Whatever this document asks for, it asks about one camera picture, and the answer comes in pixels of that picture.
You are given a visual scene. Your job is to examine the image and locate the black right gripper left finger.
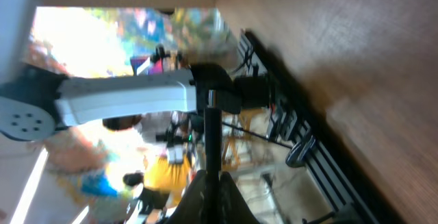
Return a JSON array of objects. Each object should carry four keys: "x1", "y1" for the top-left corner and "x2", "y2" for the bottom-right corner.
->
[{"x1": 165, "y1": 170, "x2": 207, "y2": 224}]

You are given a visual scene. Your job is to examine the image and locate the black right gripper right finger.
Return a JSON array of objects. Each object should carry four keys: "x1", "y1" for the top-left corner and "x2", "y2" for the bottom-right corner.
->
[{"x1": 219, "y1": 172, "x2": 259, "y2": 224}]

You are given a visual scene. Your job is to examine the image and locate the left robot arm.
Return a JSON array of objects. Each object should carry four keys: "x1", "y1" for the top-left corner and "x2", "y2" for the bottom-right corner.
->
[{"x1": 1, "y1": 64, "x2": 272, "y2": 142}]

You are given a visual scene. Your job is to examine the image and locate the black aluminium rail frame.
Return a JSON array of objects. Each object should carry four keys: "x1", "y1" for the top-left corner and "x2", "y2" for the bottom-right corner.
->
[{"x1": 238, "y1": 31, "x2": 384, "y2": 224}]

